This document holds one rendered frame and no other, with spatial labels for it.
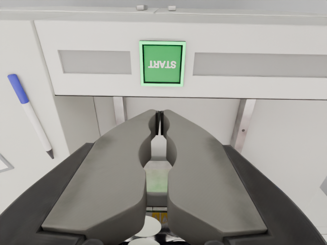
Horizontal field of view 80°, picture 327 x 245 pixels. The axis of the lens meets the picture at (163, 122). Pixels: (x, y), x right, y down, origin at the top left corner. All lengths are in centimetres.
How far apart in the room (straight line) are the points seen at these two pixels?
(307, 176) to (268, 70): 45
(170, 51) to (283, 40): 14
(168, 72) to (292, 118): 36
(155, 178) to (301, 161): 39
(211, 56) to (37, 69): 22
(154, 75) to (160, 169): 26
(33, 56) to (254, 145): 48
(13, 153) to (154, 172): 27
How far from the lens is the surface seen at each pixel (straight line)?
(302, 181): 70
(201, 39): 26
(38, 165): 40
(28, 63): 31
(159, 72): 26
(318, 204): 100
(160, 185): 51
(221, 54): 27
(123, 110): 42
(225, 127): 49
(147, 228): 62
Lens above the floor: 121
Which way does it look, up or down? 59 degrees down
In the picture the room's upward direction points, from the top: 179 degrees counter-clockwise
